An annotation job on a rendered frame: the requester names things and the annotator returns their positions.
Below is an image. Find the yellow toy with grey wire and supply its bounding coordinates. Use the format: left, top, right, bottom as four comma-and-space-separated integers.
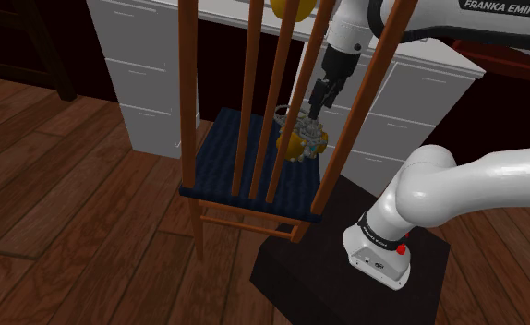
273, 103, 330, 163

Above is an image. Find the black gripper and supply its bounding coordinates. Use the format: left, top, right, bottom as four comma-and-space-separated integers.
307, 44, 361, 120

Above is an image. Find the yellow round object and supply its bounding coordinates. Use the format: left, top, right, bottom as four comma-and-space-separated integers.
270, 0, 317, 24

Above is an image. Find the dark robot stand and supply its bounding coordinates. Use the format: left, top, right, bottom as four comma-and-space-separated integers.
248, 173, 452, 325

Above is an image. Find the white desk with drawers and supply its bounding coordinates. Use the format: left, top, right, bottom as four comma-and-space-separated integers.
86, 0, 487, 199

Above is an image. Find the dark wooden furniture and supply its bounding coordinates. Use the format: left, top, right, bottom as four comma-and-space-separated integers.
0, 0, 78, 102

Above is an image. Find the wooden chair with blue seat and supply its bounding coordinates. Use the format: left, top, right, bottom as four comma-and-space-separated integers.
176, 0, 419, 262

